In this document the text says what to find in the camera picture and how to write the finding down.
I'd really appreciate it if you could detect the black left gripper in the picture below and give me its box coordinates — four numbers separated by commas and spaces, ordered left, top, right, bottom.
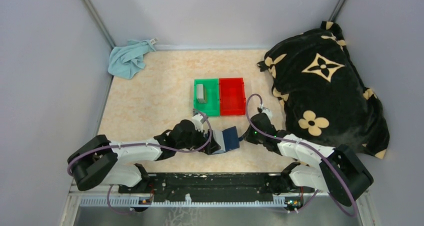
177, 123, 221, 154

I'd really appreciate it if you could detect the navy blue card holder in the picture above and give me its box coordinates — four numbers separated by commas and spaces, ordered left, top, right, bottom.
210, 126, 240, 154

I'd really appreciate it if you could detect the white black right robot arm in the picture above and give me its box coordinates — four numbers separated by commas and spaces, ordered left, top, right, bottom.
243, 107, 374, 206

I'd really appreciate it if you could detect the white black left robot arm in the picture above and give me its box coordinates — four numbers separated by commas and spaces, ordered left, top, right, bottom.
67, 111, 214, 193

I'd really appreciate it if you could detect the red plastic bin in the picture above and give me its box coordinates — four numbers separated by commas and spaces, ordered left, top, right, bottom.
219, 78, 246, 116

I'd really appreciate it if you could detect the green plastic bin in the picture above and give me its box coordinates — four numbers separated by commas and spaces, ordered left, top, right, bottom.
193, 78, 221, 117

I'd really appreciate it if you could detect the grey block in bin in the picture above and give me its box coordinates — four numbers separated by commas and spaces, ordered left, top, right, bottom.
195, 84, 207, 104

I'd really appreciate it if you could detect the black floral pillow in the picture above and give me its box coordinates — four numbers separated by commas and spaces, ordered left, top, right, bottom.
257, 21, 390, 159

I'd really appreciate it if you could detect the light blue cloth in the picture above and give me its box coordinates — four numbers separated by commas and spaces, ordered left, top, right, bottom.
107, 38, 158, 80

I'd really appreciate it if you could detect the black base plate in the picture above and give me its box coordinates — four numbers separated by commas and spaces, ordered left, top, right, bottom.
118, 173, 313, 202

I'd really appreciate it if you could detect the aluminium frame rail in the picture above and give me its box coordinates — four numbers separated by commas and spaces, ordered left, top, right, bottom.
67, 173, 370, 208

